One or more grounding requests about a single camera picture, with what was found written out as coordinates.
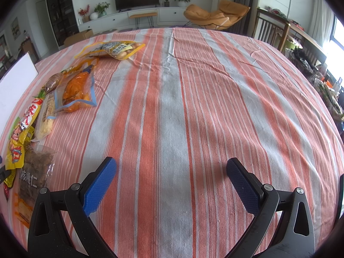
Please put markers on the dark label walnut packet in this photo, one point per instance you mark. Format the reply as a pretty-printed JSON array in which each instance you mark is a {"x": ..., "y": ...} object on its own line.
[{"x": 32, "y": 182}]

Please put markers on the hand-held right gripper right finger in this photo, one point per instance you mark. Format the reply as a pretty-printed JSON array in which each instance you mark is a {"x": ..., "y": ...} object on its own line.
[{"x": 244, "y": 186}]

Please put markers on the cream snack packet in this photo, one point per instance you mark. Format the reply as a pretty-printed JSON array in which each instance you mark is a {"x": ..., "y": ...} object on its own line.
[{"x": 44, "y": 123}]

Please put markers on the long side table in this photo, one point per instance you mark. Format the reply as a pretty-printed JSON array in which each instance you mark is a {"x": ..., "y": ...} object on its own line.
[{"x": 306, "y": 36}]

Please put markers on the small potted plant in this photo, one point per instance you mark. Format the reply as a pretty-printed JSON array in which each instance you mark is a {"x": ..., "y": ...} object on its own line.
[{"x": 166, "y": 1}]

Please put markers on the brown bun packet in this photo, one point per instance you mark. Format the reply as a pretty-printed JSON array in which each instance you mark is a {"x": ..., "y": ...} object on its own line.
[{"x": 53, "y": 82}]

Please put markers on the white round vase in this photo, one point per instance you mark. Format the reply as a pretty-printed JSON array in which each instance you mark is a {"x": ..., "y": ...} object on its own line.
[{"x": 94, "y": 16}]

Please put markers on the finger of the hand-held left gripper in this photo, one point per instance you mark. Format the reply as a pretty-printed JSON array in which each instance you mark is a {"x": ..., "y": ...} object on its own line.
[{"x": 4, "y": 172}]

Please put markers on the clutter of bottles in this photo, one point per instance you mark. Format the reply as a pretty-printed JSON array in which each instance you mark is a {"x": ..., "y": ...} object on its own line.
[{"x": 322, "y": 80}]

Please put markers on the wooden bench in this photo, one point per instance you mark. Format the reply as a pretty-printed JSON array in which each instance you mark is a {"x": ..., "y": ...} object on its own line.
[{"x": 142, "y": 14}]

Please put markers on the red sausage packet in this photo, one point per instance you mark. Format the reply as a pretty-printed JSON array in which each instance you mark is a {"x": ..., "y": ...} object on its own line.
[{"x": 29, "y": 111}]

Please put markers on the orange chicken packet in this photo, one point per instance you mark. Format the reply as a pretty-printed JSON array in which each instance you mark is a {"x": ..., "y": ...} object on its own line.
[{"x": 76, "y": 88}]

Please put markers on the green plastic stool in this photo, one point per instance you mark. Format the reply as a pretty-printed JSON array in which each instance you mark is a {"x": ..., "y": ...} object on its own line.
[{"x": 293, "y": 43}]

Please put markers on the brown cardboard box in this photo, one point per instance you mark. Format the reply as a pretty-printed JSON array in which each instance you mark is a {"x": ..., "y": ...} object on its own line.
[{"x": 80, "y": 35}]

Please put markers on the dark wooden chair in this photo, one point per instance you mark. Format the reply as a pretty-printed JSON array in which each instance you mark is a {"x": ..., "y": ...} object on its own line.
[{"x": 268, "y": 29}]

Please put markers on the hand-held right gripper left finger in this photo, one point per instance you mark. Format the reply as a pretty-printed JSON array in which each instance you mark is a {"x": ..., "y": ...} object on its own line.
[{"x": 99, "y": 185}]

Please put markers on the red flower arrangement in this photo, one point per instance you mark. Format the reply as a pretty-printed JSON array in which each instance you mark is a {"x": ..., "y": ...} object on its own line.
[{"x": 83, "y": 13}]

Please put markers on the orange striped tablecloth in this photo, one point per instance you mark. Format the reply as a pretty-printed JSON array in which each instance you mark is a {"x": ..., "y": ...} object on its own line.
[{"x": 188, "y": 113}]

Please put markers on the black display cabinet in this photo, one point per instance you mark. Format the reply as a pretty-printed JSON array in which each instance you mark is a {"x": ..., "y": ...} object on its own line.
[{"x": 59, "y": 13}]

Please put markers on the orange lounge chair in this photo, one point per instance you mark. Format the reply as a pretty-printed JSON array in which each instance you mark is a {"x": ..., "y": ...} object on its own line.
[{"x": 209, "y": 16}]

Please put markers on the white cardboard box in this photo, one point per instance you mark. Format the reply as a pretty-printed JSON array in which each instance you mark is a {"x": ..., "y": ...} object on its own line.
[{"x": 16, "y": 86}]

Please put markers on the yellow edged egg packet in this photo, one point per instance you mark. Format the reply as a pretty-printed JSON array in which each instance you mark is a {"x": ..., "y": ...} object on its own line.
[{"x": 118, "y": 49}]

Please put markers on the white television cabinet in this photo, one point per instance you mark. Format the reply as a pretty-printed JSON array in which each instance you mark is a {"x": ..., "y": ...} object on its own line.
[{"x": 172, "y": 13}]

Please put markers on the leafy plant in green pot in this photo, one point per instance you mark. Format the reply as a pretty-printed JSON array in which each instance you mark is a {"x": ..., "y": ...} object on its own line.
[{"x": 102, "y": 8}]

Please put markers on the window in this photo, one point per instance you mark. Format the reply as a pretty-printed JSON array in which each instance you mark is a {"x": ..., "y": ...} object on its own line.
[{"x": 337, "y": 37}]

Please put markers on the yellow red print packet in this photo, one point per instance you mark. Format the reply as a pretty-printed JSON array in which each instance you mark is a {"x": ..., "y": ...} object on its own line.
[{"x": 16, "y": 150}]

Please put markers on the white curtain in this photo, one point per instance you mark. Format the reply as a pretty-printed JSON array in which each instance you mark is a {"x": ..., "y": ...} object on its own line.
[{"x": 319, "y": 13}]

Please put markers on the wall painting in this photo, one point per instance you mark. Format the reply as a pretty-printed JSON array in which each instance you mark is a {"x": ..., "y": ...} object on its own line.
[{"x": 16, "y": 28}]

